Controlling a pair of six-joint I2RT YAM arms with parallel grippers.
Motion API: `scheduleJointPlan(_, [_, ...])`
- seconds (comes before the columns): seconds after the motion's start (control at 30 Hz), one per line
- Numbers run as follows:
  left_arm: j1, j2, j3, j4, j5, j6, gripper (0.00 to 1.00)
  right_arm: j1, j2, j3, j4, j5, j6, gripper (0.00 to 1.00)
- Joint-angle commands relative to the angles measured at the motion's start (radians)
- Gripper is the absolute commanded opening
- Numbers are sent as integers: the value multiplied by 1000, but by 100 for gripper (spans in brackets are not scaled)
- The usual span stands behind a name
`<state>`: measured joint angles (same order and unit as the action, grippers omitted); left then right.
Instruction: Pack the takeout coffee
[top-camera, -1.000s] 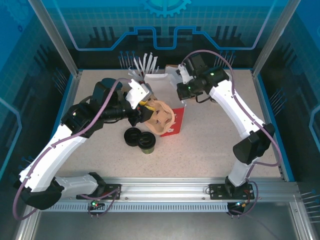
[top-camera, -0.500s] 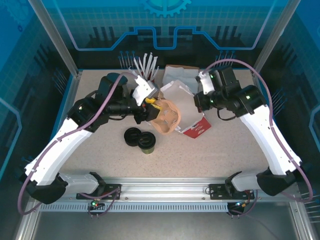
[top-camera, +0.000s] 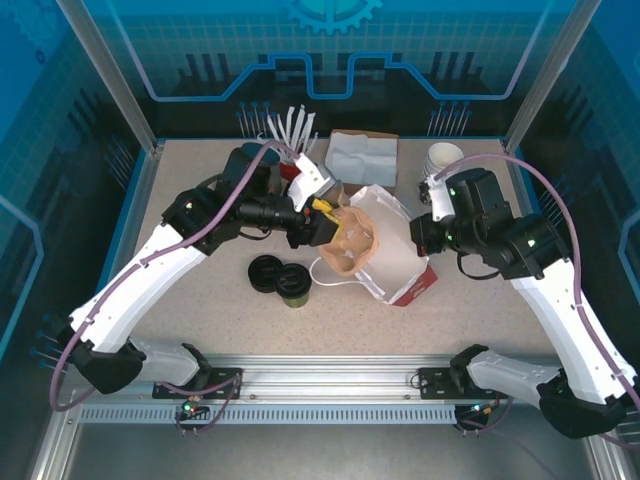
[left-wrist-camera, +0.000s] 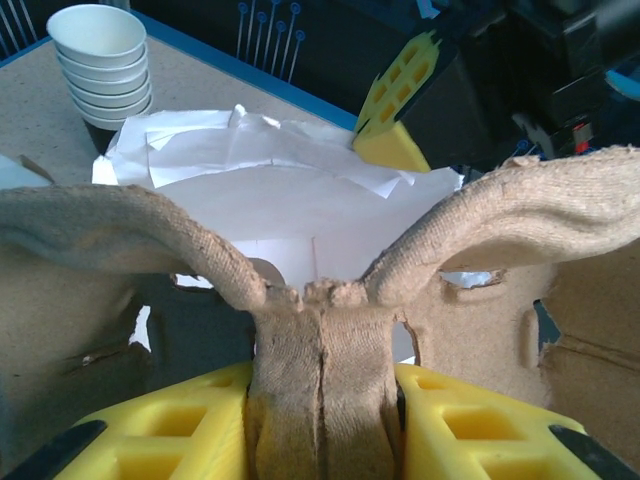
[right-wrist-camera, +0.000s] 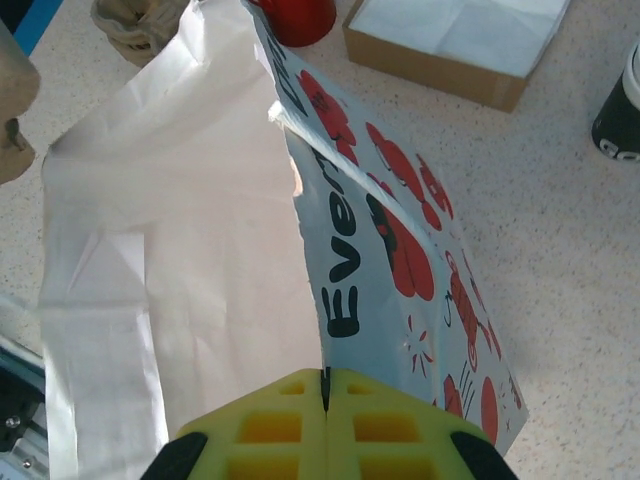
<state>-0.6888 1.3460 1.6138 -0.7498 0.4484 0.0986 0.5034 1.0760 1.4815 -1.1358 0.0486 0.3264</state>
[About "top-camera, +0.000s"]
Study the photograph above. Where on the beige pulp cup carrier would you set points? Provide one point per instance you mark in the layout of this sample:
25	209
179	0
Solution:
350	250

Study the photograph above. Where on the black plastic cup lid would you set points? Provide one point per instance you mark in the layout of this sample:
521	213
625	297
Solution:
292	279

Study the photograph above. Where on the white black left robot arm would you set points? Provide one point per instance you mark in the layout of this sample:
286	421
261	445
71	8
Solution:
130	285

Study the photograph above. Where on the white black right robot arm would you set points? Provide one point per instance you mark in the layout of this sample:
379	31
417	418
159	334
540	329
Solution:
560	320

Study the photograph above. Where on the red straw holder cup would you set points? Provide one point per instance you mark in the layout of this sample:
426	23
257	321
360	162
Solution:
289	171

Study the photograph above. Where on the stack of black cup lids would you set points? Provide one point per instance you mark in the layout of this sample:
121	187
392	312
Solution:
262	272

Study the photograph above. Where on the stack of white napkins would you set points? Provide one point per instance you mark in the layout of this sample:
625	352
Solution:
365	160

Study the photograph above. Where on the stack of paper cups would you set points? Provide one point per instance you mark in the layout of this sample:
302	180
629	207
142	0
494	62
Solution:
442	152

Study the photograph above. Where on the brown cardboard napkin box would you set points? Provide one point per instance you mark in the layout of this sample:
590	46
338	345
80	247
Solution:
387	137

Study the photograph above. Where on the small LED circuit board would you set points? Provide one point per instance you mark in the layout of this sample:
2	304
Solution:
190	407
482	409

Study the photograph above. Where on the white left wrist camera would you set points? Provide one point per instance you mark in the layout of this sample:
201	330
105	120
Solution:
310	182

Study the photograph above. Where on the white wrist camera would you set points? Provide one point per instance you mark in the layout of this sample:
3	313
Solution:
440	200
310	182

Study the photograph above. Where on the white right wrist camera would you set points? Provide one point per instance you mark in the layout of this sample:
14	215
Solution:
440	200

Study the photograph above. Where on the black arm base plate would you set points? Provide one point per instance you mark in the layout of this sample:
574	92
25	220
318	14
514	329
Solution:
225	382
432	385

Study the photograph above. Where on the aluminium frame beam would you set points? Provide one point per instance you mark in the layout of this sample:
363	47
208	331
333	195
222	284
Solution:
325	380

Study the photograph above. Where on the aluminium frame post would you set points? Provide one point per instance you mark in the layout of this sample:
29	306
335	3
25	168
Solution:
547	75
116	80

